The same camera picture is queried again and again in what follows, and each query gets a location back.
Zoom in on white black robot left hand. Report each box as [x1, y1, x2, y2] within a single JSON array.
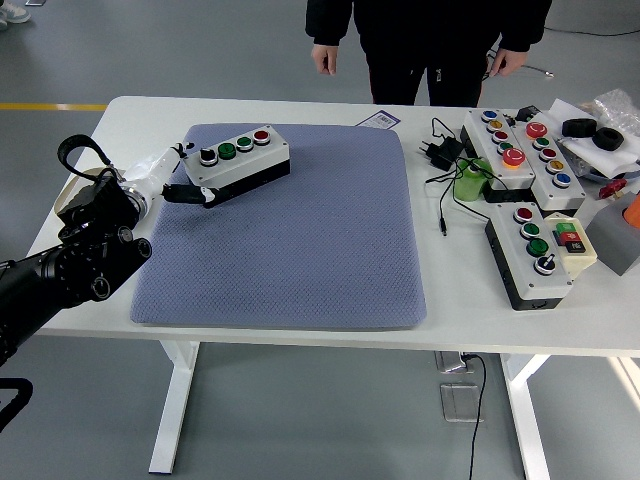
[[121, 142, 222, 210]]

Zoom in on four-button control box with knob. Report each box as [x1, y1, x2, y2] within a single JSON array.
[[483, 202, 575, 312], [183, 124, 292, 210]]

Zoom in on five-button box with mushroom button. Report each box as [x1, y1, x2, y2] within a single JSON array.
[[459, 108, 537, 204]]

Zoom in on five-button box with red top button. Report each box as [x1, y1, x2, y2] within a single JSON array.
[[509, 118, 587, 212]]

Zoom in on red emergency stop button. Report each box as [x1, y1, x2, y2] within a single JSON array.
[[599, 178, 629, 200]]

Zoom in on beige shallow dish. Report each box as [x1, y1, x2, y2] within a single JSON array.
[[53, 167, 121, 215]]

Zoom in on grey-blue textured mat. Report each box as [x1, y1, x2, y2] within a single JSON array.
[[129, 123, 429, 331]]

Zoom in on person's right hand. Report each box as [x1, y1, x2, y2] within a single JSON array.
[[311, 43, 337, 76]]

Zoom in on person's hand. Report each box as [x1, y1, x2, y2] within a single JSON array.
[[488, 48, 529, 79], [311, 43, 337, 76]]

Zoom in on white sneaker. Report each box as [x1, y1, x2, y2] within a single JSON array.
[[0, 0, 32, 27]]

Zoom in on white table leg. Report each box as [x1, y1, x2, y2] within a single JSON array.
[[148, 341, 201, 475], [499, 353, 554, 480]]

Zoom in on purple-edged label card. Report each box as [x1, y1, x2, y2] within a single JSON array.
[[357, 109, 401, 129]]

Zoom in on black power adapter plug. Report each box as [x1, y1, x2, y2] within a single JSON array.
[[417, 137, 466, 172]]

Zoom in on green tape roll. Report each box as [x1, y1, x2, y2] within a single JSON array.
[[452, 156, 494, 204]]

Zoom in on metal floor socket box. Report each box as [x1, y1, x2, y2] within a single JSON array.
[[434, 351, 474, 374]]

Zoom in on person's left hand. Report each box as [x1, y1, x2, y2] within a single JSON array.
[[488, 48, 529, 79]]

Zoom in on metal floor socket lid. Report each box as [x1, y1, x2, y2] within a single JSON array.
[[439, 382, 485, 424]]

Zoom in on white foam sheets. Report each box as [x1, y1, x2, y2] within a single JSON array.
[[547, 98, 640, 179]]

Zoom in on grey box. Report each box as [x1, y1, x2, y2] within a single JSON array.
[[584, 192, 640, 277]]

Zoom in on clear bubble wrap bag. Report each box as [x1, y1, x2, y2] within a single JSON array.
[[579, 88, 640, 132]]

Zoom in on orange object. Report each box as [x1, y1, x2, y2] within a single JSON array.
[[623, 192, 640, 229]]

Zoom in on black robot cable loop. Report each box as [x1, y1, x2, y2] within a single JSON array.
[[0, 377, 34, 434]]

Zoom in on black adapter cord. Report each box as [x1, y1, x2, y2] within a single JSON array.
[[424, 117, 501, 237]]

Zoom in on black floor power cable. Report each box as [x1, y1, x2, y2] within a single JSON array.
[[462, 353, 489, 480]]

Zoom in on black coiled floor cable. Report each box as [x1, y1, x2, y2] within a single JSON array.
[[483, 47, 555, 79]]

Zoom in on black foam ring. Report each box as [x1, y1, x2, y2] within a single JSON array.
[[561, 118, 599, 139], [592, 127, 625, 152]]

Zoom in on beige two-button switch box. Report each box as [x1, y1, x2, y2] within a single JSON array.
[[543, 212, 599, 276]]

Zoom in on thin black floor cable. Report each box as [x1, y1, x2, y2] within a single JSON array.
[[544, 24, 640, 37]]

